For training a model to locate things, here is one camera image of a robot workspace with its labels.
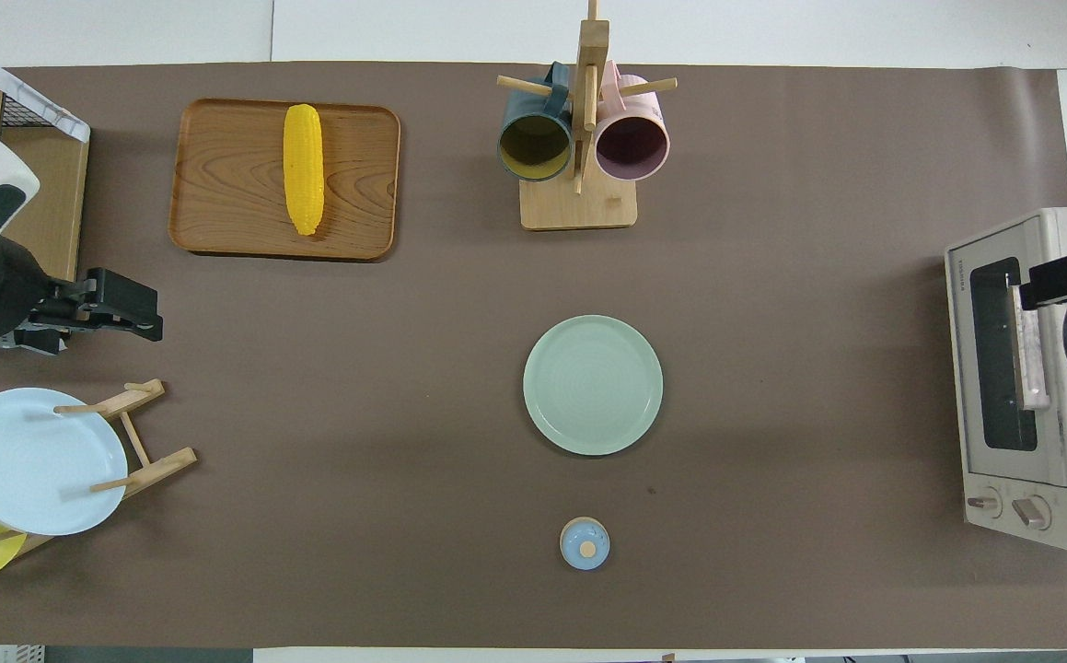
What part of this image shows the dark teal mug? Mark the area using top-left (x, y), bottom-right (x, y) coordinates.
top-left (497, 63), bottom-right (574, 183)

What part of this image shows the brown wooden tray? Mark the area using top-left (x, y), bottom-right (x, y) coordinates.
top-left (168, 98), bottom-right (402, 262)

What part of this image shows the black wire mesh basket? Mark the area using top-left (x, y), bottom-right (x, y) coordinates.
top-left (0, 55), bottom-right (63, 131)

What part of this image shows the beige toaster oven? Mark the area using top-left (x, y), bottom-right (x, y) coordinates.
top-left (945, 207), bottom-right (1067, 553)

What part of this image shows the yellow corn cob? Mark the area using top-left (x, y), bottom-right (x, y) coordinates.
top-left (283, 103), bottom-right (326, 237)

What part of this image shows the wooden mug tree stand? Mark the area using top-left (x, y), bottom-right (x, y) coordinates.
top-left (496, 0), bottom-right (678, 231)

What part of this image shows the brown table mat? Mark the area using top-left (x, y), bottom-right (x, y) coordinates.
top-left (0, 62), bottom-right (1067, 651)

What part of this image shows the light blue plate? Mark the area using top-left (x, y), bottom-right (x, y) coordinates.
top-left (0, 387), bottom-right (130, 537)

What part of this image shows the pale green plate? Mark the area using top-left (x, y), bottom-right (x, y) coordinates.
top-left (523, 315), bottom-right (665, 457)

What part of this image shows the wooden side cabinet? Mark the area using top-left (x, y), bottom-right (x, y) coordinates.
top-left (0, 72), bottom-right (91, 283)

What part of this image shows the white marble pattern board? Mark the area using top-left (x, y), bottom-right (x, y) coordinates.
top-left (0, 37), bottom-right (92, 145)

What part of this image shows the pink mug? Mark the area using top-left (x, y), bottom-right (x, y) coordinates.
top-left (594, 61), bottom-right (672, 182)

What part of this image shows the wooden plate rack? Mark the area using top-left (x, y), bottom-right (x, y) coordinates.
top-left (0, 378), bottom-right (199, 559)

